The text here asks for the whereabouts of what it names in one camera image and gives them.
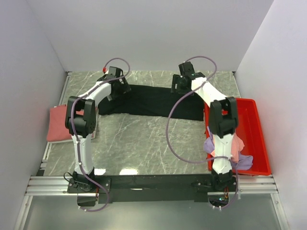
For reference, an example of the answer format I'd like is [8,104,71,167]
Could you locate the black t-shirt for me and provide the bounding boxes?
[98,85,204,121]

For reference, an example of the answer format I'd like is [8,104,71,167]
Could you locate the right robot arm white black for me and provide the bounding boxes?
[168,61,238,191]

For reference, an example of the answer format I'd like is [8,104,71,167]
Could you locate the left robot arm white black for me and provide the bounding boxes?
[65,67,131,193]

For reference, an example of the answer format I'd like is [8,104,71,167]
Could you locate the folded red t-shirt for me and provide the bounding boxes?
[47,104,72,143]

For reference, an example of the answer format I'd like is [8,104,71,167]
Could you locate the red plastic bin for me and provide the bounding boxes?
[203,97,272,175]

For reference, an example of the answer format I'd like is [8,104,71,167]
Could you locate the pink garment in bin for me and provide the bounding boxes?
[231,133,245,163]

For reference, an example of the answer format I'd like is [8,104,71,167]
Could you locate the lavender garment in bin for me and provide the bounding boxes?
[203,126,253,170]

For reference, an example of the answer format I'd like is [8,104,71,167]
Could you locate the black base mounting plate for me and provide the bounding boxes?
[67,174,236,206]

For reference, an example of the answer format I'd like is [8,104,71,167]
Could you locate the aluminium frame rail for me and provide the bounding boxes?
[25,175,278,196]

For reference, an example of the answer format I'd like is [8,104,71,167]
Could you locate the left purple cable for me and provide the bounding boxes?
[63,57,131,213]

